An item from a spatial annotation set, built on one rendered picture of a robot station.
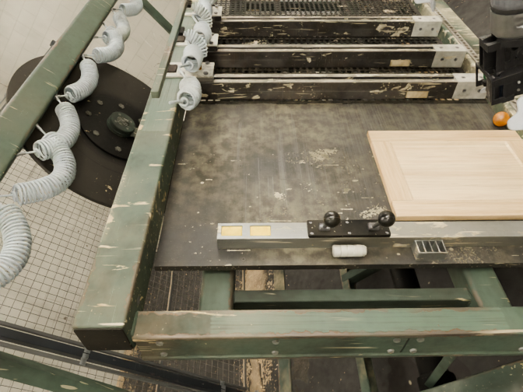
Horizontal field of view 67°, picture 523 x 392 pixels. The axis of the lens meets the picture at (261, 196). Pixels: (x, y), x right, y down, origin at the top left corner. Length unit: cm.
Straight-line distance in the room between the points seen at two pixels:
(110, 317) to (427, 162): 96
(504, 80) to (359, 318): 51
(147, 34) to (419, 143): 583
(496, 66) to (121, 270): 80
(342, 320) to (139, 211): 52
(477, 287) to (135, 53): 642
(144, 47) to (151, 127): 572
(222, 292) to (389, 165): 62
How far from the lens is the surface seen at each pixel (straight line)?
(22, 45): 754
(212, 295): 96
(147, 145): 115
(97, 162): 157
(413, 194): 117
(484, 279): 112
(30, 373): 119
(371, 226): 99
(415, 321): 89
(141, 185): 103
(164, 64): 118
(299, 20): 195
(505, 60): 83
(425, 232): 105
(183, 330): 83
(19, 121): 148
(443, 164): 130
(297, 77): 150
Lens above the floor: 205
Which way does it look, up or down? 28 degrees down
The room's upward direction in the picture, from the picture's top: 60 degrees counter-clockwise
